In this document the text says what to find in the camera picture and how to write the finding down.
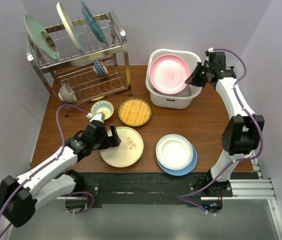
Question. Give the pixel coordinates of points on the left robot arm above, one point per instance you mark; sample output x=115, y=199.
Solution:
x=21, y=196

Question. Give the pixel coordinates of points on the woven bamboo tray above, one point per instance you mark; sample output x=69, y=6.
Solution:
x=134, y=112

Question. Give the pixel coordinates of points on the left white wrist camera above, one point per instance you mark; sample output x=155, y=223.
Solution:
x=96, y=117

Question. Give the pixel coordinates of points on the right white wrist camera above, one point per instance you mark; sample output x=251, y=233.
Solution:
x=209, y=51

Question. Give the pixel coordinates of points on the green cream leaf plate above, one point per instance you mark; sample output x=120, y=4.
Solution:
x=129, y=150

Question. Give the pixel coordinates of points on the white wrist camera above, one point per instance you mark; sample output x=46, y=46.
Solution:
x=96, y=117
x=209, y=51

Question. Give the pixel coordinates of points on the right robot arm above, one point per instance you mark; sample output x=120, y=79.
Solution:
x=243, y=133

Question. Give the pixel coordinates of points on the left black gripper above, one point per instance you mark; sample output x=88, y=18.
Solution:
x=111, y=141

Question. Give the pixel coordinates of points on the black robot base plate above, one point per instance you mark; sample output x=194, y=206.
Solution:
x=155, y=188

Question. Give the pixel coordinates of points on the white plastic bin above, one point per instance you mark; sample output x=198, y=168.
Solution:
x=172, y=101

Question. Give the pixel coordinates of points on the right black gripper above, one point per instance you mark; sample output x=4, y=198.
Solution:
x=193, y=79

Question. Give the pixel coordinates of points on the blue zigzag patterned bowl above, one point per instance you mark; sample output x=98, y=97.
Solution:
x=100, y=68

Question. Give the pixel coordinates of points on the grey patterned bowl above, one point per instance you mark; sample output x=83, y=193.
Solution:
x=66, y=94

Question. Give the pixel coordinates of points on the light green plate in rack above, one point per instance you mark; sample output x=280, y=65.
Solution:
x=40, y=37

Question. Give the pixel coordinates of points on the small teal patterned bowl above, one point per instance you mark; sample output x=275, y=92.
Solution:
x=104, y=107

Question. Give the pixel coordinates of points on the blue plate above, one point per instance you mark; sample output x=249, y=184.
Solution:
x=183, y=171

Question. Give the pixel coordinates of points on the steel two-tier dish rack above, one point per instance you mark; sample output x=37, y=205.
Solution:
x=76, y=68

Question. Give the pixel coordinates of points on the cream rimmed teal plate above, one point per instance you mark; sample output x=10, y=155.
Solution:
x=69, y=27

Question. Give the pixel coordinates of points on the pink bear plate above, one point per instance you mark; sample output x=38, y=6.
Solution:
x=168, y=74

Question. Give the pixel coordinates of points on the white scalloped plate right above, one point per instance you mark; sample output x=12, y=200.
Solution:
x=174, y=152

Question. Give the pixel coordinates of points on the grey reindeer plate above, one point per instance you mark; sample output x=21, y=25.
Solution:
x=184, y=93

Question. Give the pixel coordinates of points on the dark teal plate in rack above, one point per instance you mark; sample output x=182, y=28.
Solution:
x=92, y=23

